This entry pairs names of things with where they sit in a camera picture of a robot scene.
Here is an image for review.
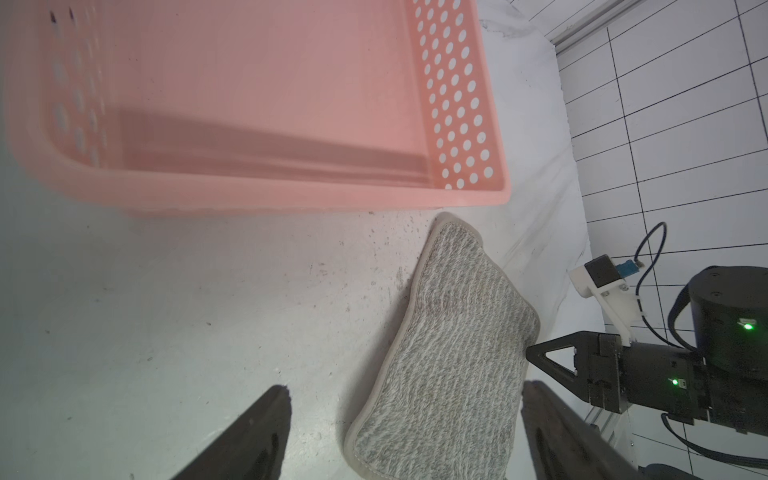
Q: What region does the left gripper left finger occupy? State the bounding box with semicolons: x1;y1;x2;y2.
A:
176;385;292;479

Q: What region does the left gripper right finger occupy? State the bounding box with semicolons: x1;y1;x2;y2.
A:
521;381;636;480

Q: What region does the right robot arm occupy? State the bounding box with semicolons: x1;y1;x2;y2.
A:
526;255;767;436

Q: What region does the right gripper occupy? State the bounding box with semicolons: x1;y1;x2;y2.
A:
525;331;708;424

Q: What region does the pink plastic basket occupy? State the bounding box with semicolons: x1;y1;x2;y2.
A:
1;1;511;212

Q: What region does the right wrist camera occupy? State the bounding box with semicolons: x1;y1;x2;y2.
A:
569;255;642;347

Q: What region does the grey striped dishcloth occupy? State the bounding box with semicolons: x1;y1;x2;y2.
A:
343;213;540;479

